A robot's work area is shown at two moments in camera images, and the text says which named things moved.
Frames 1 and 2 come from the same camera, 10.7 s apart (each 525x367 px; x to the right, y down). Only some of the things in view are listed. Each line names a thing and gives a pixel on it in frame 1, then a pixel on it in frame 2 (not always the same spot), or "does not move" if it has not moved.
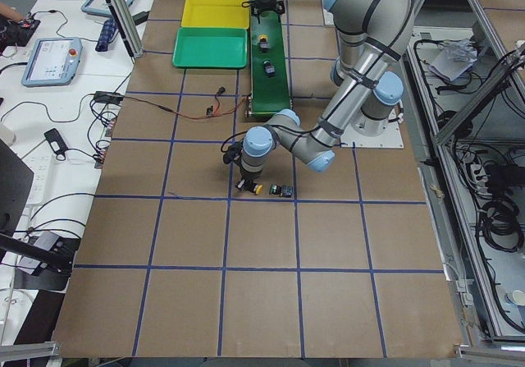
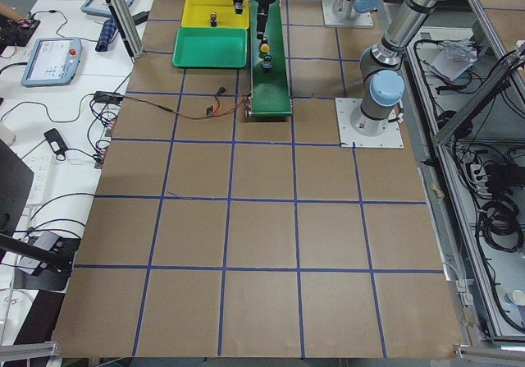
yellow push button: [256, 188] → [264, 47]
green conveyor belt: [269, 85] does not move
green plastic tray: [208, 47] does not move
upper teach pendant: [98, 4] does not move
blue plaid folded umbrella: [109, 30] does not move
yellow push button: [263, 44] → [213, 19]
